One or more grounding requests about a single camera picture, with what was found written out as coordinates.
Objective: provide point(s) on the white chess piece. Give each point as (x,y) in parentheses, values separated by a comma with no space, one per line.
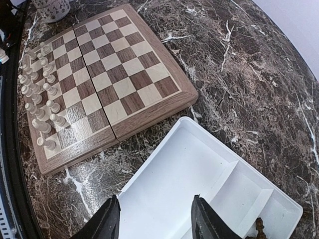
(39,113)
(36,98)

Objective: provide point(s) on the pile of dark chess pieces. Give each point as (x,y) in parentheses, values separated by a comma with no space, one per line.
(259,228)

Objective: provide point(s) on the white slotted cable duct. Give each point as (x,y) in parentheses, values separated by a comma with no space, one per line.
(5,228)

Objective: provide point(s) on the white chess pawn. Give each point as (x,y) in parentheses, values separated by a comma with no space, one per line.
(41,57)

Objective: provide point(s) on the black front rail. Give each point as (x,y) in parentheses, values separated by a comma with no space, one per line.
(13,188)

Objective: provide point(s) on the white chess rook corner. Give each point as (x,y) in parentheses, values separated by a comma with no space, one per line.
(30,53)

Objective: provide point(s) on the white divided plastic tray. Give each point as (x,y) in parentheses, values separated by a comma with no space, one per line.
(156,202)

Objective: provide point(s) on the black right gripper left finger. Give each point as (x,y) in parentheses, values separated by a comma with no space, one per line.
(105,222)

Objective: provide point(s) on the patterned mug with orange liquid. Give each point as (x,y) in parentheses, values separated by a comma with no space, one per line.
(52,10)

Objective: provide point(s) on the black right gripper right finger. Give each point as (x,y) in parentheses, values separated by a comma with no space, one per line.
(206,223)

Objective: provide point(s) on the wooden chess board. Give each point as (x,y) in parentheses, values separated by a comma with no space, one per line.
(114,79)

